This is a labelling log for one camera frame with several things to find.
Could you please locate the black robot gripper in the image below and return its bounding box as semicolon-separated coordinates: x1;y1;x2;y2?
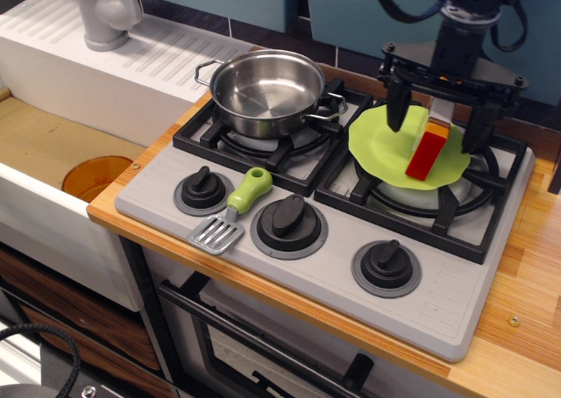
379;42;529;153

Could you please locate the toy cracker box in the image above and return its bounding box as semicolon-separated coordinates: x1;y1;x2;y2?
405;97;456;181

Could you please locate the green handled toy spatula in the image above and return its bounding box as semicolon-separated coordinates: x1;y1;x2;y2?
186;167;273;256

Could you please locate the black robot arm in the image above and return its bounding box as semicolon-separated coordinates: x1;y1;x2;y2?
378;0;529;153

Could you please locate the green plastic plate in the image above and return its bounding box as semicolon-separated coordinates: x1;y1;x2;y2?
349;105;471;190

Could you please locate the black right stove knob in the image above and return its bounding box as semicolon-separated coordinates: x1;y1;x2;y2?
352;239;422;299

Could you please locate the black stove knob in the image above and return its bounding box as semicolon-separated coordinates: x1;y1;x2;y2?
173;166;234;217
250;194;329;260
352;239;422;299

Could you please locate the grey toy stove top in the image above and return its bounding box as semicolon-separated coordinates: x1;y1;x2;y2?
115;103;535;362

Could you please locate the stainless steel pot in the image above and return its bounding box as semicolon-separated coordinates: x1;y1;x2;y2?
195;49;348;139

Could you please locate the black middle stove knob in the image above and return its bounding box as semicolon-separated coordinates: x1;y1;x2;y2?
250;194;329;260

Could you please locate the black left stove knob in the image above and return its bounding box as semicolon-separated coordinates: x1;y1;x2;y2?
173;166;234;217

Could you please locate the black right burner grate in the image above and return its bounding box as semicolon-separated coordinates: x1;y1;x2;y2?
313;98;529;266

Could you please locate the black burner grate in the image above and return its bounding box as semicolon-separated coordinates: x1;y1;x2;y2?
173;78;374;196
313;98;529;266

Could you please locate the black left burner grate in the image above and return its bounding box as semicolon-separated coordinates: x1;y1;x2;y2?
173;78;374;196

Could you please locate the grey toy faucet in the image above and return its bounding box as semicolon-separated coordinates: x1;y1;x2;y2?
77;0;143;52

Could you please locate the white toy sink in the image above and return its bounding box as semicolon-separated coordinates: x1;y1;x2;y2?
1;0;250;311

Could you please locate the wooden drawer cabinet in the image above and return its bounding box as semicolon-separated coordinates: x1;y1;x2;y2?
1;244;176;397

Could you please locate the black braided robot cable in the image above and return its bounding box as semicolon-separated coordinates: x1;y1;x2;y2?
366;0;529;53

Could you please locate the black oven door handle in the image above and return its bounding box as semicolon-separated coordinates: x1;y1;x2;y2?
158;273;373;397

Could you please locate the black foreground cable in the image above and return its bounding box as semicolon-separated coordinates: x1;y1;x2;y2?
0;323;82;398

